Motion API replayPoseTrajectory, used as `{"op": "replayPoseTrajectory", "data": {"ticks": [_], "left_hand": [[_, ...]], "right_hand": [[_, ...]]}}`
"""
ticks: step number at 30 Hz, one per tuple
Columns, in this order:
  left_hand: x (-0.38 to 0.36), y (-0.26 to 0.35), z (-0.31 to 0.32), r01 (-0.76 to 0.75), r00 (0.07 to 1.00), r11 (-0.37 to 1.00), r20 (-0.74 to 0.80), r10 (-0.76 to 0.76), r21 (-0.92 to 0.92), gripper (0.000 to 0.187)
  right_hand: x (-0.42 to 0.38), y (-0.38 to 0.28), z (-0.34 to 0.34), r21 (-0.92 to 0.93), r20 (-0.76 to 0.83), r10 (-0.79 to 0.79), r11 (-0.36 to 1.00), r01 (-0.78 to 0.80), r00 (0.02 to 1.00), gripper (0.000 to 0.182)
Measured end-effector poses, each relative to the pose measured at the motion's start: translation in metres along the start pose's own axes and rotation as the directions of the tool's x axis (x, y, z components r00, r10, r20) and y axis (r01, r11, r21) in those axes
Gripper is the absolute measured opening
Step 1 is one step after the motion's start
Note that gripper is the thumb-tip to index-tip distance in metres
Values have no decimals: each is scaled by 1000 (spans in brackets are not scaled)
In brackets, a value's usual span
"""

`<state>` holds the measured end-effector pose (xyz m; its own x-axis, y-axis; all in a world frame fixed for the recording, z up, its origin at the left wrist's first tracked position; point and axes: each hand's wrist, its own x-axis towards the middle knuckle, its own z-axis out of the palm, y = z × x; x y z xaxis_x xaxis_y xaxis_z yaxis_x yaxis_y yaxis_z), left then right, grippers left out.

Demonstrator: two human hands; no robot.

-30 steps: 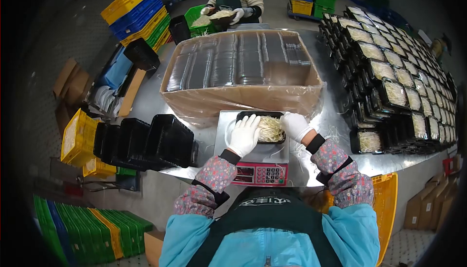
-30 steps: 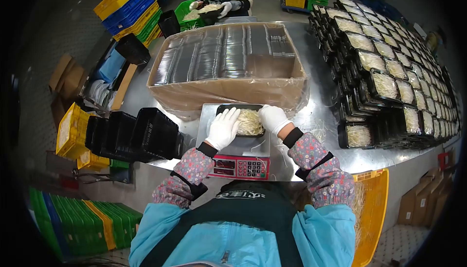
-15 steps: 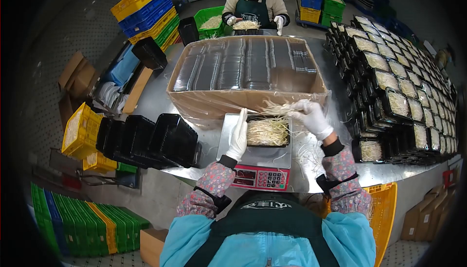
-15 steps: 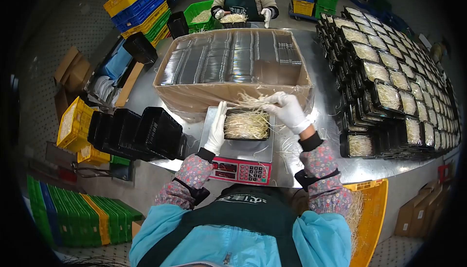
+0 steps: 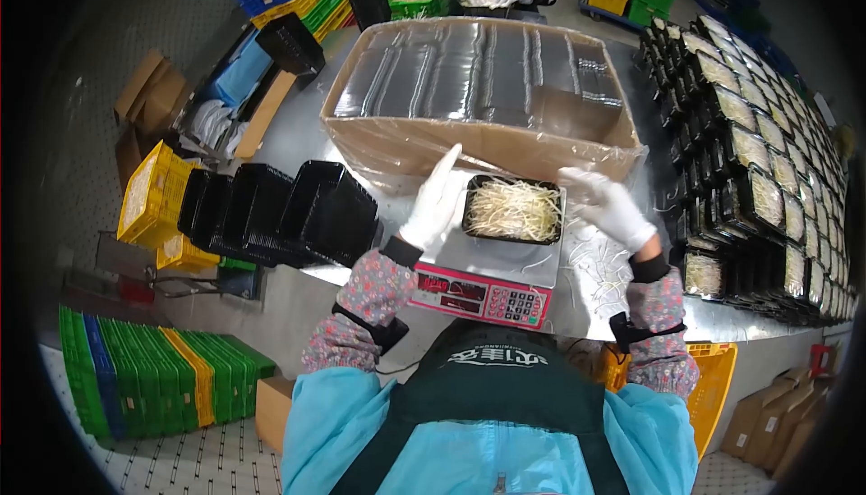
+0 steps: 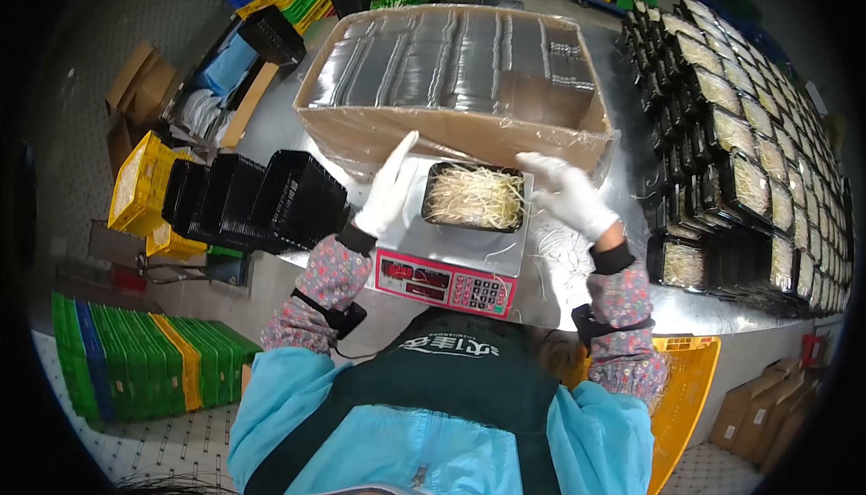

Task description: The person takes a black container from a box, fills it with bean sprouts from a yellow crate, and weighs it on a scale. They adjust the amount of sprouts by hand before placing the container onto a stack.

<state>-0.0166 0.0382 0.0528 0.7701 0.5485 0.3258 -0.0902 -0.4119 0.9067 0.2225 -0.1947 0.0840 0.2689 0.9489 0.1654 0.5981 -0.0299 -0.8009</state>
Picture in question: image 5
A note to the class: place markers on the loose bean sprouts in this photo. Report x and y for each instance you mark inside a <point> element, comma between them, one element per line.
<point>605,268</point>

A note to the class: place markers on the pile of filled sprout trays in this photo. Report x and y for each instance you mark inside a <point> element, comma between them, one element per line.
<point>751,170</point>

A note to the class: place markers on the black plastic food tray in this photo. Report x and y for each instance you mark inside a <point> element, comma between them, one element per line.
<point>473,224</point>

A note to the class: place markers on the small yellow plastic crate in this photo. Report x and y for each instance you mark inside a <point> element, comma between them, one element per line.
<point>182,255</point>

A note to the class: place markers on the person's left hand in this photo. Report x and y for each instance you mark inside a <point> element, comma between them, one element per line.
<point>429,207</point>

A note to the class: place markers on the row of green crates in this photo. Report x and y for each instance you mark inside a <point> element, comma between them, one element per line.
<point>155,377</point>

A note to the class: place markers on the small brown cardboard box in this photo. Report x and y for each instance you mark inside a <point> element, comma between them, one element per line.
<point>273,414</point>

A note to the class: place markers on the folded brown cardboard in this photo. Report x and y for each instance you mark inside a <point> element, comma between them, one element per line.
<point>152,93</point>

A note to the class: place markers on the person's left fingers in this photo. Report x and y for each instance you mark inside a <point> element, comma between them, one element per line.
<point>443,170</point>

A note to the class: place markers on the bean sprouts portion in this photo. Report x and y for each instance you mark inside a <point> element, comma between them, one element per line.
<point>514,209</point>

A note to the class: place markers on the black wrist band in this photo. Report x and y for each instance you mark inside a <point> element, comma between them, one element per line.
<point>382,329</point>
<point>629,331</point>

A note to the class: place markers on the stacks of clear plastic lids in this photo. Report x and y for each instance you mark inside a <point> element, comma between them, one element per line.
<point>467,76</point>

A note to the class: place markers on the person's right hand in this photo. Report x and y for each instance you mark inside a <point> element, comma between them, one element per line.
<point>612,211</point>

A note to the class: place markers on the open box with blue bags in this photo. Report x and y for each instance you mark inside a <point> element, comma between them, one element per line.
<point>233,89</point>

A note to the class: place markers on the person's right fingers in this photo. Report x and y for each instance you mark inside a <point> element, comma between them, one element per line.
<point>580,180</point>

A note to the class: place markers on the row of flat cardboard boxes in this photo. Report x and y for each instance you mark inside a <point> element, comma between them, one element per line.
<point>778,420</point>

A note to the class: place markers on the large yellow plastic crate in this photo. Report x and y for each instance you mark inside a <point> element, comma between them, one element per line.
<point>152,194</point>

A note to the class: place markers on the yellow mesh plastic crate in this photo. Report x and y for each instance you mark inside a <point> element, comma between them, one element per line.
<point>714,387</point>

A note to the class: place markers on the stacks of empty black trays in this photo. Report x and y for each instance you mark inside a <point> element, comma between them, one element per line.
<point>270,214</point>

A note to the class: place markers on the pink digital weighing scale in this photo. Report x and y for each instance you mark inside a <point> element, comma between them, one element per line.
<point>494,278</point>

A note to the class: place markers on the large cardboard box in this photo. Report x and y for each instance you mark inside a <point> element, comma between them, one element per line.
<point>473,143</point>

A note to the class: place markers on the black plastic crate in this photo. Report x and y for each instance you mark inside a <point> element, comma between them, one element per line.
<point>291,42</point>
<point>369,3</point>

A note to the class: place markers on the person's body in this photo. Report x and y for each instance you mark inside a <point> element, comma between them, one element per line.
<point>494,420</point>

